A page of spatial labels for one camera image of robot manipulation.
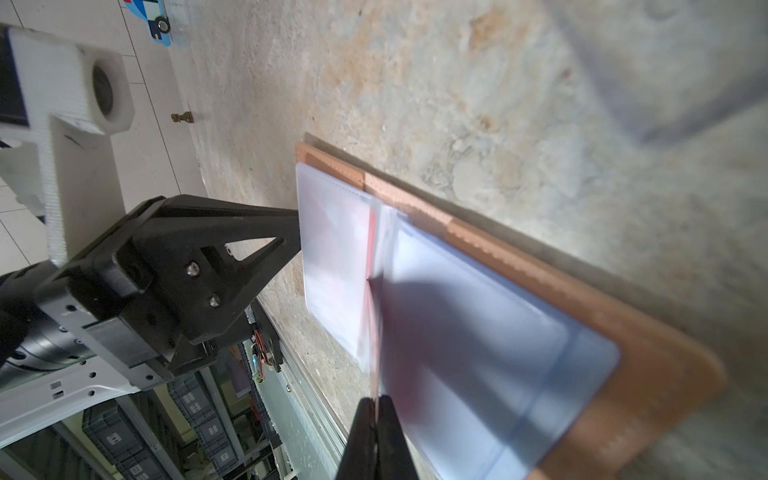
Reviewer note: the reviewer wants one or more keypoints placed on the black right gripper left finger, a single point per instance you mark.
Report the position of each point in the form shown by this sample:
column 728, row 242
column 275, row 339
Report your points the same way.
column 359, row 458

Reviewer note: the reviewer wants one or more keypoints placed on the tan leather card holder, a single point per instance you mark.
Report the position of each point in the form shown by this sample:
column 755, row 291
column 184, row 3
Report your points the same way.
column 503, row 367

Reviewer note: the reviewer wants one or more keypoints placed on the blue toy car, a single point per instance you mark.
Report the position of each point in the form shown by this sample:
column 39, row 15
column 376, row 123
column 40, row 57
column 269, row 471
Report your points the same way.
column 153, row 14

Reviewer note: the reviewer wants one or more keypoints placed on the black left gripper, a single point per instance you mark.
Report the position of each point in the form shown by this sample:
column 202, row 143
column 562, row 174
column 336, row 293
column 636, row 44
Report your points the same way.
column 158, row 295

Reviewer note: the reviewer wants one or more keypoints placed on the clear acrylic card stand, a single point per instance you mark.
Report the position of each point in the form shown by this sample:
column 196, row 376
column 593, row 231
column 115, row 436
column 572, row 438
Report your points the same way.
column 669, row 70

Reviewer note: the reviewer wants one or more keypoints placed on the small brown object on table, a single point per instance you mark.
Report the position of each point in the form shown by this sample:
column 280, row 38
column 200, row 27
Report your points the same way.
column 185, row 117

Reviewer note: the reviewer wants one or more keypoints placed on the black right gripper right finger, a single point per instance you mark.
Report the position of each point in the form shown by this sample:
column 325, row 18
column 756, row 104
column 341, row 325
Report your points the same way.
column 394, row 460

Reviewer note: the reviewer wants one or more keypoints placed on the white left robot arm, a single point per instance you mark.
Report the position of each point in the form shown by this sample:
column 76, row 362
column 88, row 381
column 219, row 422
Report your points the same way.
column 41, row 402

